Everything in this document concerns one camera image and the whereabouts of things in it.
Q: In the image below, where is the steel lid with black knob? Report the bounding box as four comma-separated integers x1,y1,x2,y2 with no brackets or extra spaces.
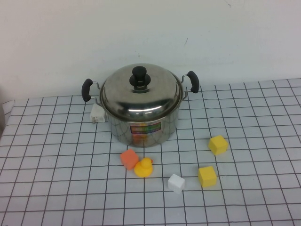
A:
99,64,184,123

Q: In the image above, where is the stainless steel pot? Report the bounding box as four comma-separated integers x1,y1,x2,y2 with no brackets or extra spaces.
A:
81,70,200,148

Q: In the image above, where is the orange foam cube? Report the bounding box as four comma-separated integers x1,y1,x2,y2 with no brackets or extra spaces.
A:
119,148,140,171

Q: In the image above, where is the white power adapter plug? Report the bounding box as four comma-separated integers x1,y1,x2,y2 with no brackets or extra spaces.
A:
89,103,108,125

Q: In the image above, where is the yellow rubber duck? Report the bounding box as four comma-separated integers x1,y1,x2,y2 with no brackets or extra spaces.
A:
134,157,155,178

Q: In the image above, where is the white foam cube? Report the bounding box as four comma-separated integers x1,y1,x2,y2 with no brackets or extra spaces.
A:
167,173,186,195

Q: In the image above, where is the yellow foam cube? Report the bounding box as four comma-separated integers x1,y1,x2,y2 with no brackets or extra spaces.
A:
197,165,218,188
208,135,229,156

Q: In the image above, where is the white black grid tablecloth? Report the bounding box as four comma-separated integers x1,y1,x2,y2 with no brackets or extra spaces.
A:
0,78,301,226

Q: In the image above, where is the grey object at edge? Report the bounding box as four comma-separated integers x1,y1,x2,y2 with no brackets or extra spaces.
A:
0,103,6,133

